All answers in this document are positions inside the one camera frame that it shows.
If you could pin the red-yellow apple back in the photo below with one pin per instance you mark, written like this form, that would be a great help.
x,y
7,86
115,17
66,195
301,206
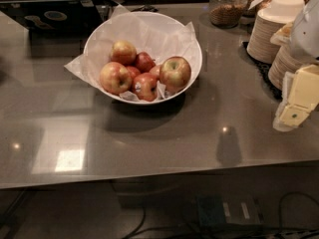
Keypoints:
x,y
123,52

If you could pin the glass jar with cereal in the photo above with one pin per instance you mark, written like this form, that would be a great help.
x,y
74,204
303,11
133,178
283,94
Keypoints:
x,y
226,13

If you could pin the white paper liner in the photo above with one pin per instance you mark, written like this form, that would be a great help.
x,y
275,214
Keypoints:
x,y
146,30

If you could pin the black mat under plates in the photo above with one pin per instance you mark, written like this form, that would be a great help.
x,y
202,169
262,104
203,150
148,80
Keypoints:
x,y
263,70

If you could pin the far stack paper plates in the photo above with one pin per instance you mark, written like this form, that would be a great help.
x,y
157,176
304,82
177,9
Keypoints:
x,y
268,21

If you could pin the small red apple middle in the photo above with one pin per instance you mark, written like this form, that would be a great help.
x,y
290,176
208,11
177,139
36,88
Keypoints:
x,y
133,71

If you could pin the white bowl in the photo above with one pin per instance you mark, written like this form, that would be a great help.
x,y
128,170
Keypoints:
x,y
186,40

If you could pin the red apple partly hidden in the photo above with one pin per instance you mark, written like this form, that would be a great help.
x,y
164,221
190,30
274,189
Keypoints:
x,y
156,71

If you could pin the large red-yellow apple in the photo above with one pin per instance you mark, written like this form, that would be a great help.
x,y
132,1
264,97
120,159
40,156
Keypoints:
x,y
175,74
115,78

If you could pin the black tray with stickers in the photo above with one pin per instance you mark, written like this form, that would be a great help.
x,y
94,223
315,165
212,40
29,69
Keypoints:
x,y
54,16

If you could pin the near stack paper plates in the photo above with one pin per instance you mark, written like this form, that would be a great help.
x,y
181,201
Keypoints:
x,y
283,63

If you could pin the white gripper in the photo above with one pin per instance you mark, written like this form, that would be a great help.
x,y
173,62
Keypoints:
x,y
306,30

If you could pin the dark red apple back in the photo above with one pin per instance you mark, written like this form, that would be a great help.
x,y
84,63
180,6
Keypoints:
x,y
144,62

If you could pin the stack paper plates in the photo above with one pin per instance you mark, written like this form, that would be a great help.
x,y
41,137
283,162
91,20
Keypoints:
x,y
283,63
268,21

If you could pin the dark box under table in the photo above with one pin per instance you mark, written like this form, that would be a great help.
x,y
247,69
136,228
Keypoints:
x,y
222,210

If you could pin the red apple with sticker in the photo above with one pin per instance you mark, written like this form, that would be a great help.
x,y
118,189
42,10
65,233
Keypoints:
x,y
145,87

